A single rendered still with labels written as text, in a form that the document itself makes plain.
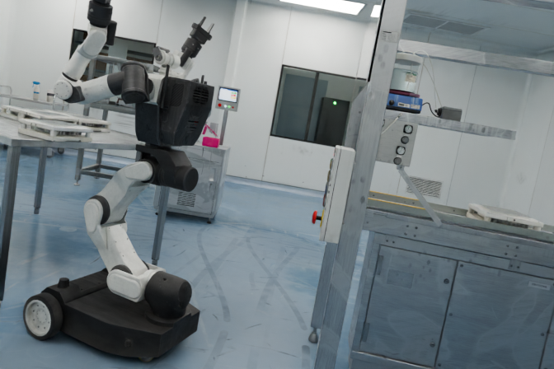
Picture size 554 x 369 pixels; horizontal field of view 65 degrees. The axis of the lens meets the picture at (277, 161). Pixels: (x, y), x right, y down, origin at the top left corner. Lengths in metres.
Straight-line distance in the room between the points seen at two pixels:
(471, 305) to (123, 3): 6.62
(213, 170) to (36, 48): 4.51
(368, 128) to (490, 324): 1.31
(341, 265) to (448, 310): 0.99
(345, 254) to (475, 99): 6.59
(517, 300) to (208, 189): 2.91
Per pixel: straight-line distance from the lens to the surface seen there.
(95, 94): 1.92
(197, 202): 4.35
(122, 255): 2.21
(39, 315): 2.31
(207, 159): 4.28
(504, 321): 2.33
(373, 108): 1.28
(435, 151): 7.55
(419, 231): 2.05
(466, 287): 2.22
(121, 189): 2.14
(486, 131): 2.03
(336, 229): 1.20
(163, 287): 2.06
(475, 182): 7.87
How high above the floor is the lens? 1.15
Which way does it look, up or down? 6 degrees down
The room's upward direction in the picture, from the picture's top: 10 degrees clockwise
